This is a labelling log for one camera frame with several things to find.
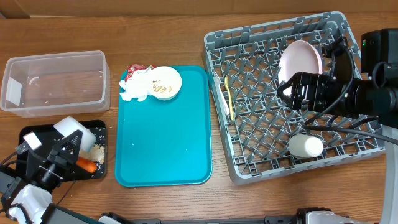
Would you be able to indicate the clear plastic bin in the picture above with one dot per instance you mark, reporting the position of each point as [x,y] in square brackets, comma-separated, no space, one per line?
[56,84]

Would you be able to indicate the white plastic fork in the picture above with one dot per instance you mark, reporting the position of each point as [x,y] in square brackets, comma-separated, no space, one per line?
[224,104]

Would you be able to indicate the grey dishwasher rack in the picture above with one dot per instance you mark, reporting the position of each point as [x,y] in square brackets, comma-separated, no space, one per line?
[256,143]

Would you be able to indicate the orange carrot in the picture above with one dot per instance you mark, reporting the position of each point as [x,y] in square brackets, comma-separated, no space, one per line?
[86,164]

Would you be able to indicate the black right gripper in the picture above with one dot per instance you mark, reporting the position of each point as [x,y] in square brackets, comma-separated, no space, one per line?
[314,82]

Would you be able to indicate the red snack wrapper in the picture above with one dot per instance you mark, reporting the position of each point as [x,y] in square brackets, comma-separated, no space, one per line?
[137,69]

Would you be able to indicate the cream bowl with peanuts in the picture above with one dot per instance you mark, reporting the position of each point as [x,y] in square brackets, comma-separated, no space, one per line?
[163,82]

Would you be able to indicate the teal plastic tray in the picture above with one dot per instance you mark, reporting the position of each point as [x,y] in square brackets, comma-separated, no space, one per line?
[166,142]

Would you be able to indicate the white plastic cup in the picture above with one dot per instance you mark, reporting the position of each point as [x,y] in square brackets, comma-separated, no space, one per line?
[305,146]

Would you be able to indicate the black plastic bin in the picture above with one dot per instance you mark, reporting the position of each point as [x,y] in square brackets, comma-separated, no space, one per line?
[48,136]

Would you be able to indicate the white round plate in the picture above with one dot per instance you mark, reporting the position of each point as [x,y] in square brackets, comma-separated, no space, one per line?
[299,56]

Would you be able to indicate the grey bowl with peanuts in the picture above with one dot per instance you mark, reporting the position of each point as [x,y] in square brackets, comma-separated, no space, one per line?
[68,125]

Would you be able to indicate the yellow plastic utensil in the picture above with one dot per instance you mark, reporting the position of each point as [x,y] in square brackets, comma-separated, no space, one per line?
[226,79]

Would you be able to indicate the white napkin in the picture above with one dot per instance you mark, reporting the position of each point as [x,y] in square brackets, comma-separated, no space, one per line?
[137,86]

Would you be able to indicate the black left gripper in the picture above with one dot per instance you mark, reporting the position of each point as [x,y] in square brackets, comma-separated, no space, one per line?
[63,155]

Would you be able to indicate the peanut and rice scraps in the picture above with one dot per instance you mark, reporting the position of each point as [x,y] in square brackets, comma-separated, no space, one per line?
[97,154]

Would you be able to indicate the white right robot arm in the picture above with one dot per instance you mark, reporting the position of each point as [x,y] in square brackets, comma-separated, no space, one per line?
[376,98]

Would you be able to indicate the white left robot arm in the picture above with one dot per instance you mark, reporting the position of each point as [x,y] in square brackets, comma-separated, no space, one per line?
[29,199]

